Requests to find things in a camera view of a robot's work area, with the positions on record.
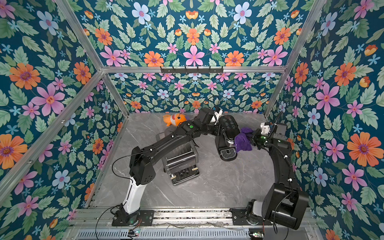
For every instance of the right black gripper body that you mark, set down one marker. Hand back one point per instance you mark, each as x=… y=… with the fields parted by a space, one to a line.
x=257 y=137

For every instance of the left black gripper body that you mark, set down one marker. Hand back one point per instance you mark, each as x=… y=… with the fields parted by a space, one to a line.
x=216 y=130

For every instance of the black capsule coffee machine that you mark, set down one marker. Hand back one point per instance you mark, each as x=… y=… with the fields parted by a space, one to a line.
x=225 y=144

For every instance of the purple cleaning cloth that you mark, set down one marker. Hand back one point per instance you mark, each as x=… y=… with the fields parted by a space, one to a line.
x=242 y=140

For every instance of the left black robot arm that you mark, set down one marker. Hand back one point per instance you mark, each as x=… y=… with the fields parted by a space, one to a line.
x=142 y=160

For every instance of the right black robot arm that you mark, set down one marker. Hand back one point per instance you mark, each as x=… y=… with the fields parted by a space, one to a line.
x=285 y=203

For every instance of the orange plush fish toy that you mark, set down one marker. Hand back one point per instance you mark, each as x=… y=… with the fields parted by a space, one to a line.
x=174 y=120

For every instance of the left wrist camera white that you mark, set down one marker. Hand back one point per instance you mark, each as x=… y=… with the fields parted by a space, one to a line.
x=217 y=114

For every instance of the black hook rail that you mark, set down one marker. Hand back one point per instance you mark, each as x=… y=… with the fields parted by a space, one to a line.
x=191 y=70

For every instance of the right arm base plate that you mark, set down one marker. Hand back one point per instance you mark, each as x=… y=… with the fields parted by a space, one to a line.
x=243 y=217

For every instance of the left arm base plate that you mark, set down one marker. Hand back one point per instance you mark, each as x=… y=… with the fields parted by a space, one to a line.
x=141 y=217

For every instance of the aluminium front rail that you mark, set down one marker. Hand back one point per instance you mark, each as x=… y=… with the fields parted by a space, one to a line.
x=193 y=217

